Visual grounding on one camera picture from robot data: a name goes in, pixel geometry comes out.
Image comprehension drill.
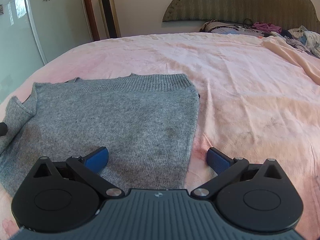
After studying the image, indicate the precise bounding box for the grey sweater with navy sleeves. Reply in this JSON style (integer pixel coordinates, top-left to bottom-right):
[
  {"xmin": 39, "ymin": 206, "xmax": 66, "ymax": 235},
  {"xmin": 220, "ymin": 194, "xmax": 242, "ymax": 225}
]
[{"xmin": 1, "ymin": 74, "xmax": 200, "ymax": 195}]

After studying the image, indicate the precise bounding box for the pile of light clothes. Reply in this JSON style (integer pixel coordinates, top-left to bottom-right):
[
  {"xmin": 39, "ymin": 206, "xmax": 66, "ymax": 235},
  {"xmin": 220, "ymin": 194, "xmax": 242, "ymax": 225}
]
[{"xmin": 271, "ymin": 25, "xmax": 320, "ymax": 59}]

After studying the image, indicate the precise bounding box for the pink bed sheet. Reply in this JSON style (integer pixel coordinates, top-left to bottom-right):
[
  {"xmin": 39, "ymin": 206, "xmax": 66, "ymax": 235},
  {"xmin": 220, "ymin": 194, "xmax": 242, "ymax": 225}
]
[{"xmin": 13, "ymin": 33, "xmax": 319, "ymax": 239}]

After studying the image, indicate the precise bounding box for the glass sliding wardrobe door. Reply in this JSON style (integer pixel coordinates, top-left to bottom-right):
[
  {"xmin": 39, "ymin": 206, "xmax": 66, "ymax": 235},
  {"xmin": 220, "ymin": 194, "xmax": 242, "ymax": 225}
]
[{"xmin": 1, "ymin": 0, "xmax": 93, "ymax": 101}]

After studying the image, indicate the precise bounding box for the magenta crumpled garment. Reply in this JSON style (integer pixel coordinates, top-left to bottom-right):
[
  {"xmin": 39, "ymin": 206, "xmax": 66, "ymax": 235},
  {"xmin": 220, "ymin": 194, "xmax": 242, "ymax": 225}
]
[{"xmin": 252, "ymin": 22, "xmax": 282, "ymax": 33}]

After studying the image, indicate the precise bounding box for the gold tower air conditioner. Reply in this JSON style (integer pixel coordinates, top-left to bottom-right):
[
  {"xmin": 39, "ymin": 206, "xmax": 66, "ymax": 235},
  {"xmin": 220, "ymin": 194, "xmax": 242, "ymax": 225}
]
[{"xmin": 99, "ymin": 0, "xmax": 121, "ymax": 38}]

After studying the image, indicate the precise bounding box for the olive upholstered headboard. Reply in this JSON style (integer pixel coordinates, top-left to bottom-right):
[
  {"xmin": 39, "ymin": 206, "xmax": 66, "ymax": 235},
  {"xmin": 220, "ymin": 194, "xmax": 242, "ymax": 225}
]
[{"xmin": 163, "ymin": 0, "xmax": 319, "ymax": 32}]

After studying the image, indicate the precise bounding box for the striped pillow with cables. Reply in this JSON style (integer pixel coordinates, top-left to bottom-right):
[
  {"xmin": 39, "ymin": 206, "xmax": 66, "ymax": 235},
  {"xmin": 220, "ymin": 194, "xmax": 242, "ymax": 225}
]
[{"xmin": 200, "ymin": 20, "xmax": 255, "ymax": 35}]

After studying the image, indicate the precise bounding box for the brown wooden door frame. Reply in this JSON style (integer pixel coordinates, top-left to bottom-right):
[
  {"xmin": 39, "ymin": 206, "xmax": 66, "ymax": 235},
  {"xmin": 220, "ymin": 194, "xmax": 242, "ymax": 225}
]
[{"xmin": 84, "ymin": 0, "xmax": 100, "ymax": 41}]

